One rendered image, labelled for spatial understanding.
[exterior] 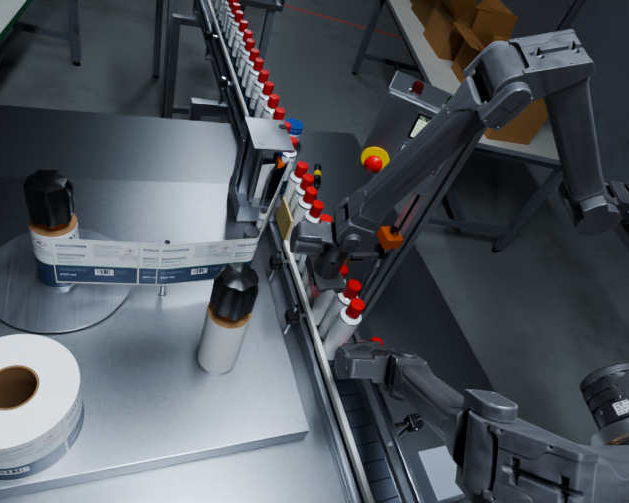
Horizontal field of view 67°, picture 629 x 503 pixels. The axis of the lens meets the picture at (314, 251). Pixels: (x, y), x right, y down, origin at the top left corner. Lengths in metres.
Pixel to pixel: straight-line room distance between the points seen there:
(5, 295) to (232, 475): 0.61
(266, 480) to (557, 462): 0.69
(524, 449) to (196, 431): 0.69
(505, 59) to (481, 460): 0.50
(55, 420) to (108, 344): 0.27
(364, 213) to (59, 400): 0.60
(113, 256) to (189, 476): 0.48
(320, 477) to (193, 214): 0.77
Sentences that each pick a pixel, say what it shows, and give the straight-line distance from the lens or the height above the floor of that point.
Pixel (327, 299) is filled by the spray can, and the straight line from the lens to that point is 1.14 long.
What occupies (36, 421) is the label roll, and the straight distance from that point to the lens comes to 0.91.
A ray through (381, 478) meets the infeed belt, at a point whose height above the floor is 0.88.
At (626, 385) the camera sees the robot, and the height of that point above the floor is 1.19.
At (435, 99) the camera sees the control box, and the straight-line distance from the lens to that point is 0.98.
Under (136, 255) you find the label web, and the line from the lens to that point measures 1.10.
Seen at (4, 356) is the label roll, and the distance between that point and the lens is 0.98.
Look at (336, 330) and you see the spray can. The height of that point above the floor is 1.00.
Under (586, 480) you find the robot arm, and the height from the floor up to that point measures 1.49.
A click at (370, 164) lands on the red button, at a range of 0.99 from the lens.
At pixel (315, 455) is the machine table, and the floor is 0.83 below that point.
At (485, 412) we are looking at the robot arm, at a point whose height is 1.44.
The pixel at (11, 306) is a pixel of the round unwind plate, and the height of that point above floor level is 0.89.
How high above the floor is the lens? 1.85
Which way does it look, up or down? 44 degrees down
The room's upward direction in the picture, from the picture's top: 23 degrees clockwise
